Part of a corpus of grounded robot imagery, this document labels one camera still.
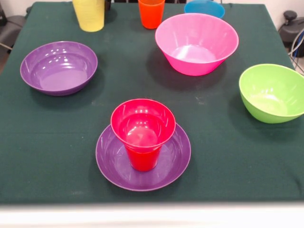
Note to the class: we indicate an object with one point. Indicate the green plastic bowl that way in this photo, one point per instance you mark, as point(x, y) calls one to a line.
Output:
point(270, 97)

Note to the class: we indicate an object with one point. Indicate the purple plastic bowl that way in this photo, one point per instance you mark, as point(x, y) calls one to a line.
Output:
point(59, 71)
point(173, 164)

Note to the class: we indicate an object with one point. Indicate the yellow plastic cup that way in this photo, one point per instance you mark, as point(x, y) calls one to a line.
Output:
point(90, 16)

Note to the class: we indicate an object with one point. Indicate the dark green tablecloth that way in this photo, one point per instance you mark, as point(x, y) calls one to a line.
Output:
point(59, 142)

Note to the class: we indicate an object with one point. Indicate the light blue plastic bowl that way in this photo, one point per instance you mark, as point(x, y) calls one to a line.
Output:
point(204, 8)

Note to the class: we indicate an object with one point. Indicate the red plastic cup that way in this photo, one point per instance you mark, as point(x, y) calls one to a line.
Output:
point(142, 161)

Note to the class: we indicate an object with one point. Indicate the large pink plastic bowl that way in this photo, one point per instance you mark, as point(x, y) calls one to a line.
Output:
point(194, 59)

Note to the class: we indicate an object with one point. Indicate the small crimson plastic bowl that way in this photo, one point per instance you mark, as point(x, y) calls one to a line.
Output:
point(142, 126)

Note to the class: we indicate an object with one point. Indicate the grey pedestal foot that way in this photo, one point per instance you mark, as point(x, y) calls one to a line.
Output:
point(291, 26)
point(12, 28)

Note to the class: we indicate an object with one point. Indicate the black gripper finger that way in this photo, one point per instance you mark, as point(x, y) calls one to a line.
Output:
point(108, 4)

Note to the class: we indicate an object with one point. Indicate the orange plastic cup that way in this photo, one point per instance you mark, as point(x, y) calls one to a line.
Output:
point(152, 16)

